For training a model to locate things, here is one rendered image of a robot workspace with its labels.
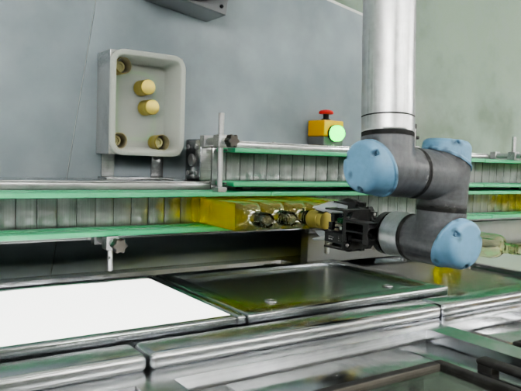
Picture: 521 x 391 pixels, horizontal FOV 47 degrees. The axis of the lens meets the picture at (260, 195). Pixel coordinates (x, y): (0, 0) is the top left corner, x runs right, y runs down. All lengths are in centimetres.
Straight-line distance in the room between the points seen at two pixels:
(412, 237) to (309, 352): 24
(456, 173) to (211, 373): 45
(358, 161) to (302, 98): 86
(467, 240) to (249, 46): 87
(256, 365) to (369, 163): 31
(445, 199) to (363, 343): 25
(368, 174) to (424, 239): 17
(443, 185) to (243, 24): 84
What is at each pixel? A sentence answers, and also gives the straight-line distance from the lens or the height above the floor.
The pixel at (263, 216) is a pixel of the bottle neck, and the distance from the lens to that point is 113.
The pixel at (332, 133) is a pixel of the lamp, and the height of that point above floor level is 85.
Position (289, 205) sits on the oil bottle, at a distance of 124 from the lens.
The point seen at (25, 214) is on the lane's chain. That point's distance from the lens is 122.
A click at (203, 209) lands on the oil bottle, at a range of 129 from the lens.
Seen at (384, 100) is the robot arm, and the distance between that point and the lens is 85.
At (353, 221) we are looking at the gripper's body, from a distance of 102.
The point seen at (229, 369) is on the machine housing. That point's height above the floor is 143.
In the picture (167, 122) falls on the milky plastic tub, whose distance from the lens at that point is 142.
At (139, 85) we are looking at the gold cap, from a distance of 138.
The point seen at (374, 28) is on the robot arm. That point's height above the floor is 145.
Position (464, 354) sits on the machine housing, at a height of 151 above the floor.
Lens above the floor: 207
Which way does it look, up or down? 55 degrees down
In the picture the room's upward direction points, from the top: 97 degrees clockwise
